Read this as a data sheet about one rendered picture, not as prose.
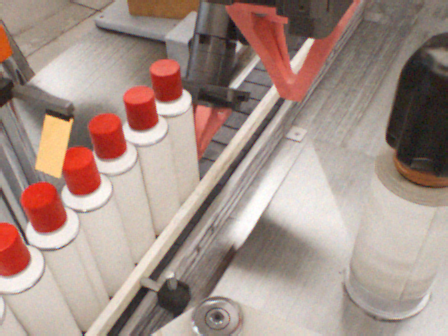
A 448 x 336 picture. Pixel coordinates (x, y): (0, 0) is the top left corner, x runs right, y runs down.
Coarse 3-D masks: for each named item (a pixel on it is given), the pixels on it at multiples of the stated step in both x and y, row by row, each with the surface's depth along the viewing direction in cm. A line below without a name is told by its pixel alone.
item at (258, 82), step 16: (256, 64) 89; (256, 80) 86; (256, 96) 84; (240, 112) 82; (272, 112) 81; (224, 128) 79; (240, 128) 79; (256, 128) 79; (208, 144) 78; (224, 144) 77; (208, 160) 75; (240, 160) 75; (224, 176) 73; (192, 224) 68; (176, 240) 66; (160, 272) 64; (144, 288) 62; (128, 304) 61
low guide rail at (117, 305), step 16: (304, 48) 85; (272, 96) 78; (256, 112) 76; (240, 144) 73; (224, 160) 70; (208, 176) 68; (208, 192) 68; (192, 208) 66; (176, 224) 64; (160, 240) 62; (144, 256) 61; (160, 256) 62; (144, 272) 60; (128, 288) 58; (112, 304) 57; (96, 320) 56; (112, 320) 57
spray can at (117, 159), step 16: (96, 128) 50; (112, 128) 50; (96, 144) 51; (112, 144) 51; (128, 144) 54; (96, 160) 53; (112, 160) 52; (128, 160) 53; (112, 176) 53; (128, 176) 53; (128, 192) 55; (144, 192) 58; (128, 208) 57; (144, 208) 58; (128, 224) 59; (144, 224) 60; (128, 240) 61; (144, 240) 62
